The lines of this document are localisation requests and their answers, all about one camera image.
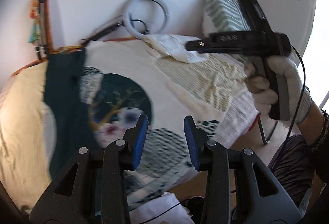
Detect green white striped pillow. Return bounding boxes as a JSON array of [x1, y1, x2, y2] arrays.
[[202, 0, 250, 37]]

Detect white cloth bottom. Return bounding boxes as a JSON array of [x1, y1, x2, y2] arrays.
[[129, 192, 193, 224]]

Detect patterned cream bed cover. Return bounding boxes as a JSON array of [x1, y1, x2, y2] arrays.
[[1, 40, 258, 212]]

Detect white knit gloved hand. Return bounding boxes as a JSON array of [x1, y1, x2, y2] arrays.
[[243, 55, 312, 124]]

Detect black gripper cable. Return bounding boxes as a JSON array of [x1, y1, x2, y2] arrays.
[[267, 44, 307, 168]]

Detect cream white small garment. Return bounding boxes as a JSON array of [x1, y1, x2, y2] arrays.
[[143, 34, 209, 63]]

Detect dark green cloth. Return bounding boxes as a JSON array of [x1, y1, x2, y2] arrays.
[[44, 50, 100, 178]]

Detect bare forearm black sleeve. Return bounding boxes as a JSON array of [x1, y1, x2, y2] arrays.
[[296, 101, 328, 154]]

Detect white ring light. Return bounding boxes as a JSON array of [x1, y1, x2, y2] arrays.
[[122, 0, 171, 40]]

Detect colourful framed stand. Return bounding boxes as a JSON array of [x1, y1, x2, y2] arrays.
[[28, 0, 54, 61]]

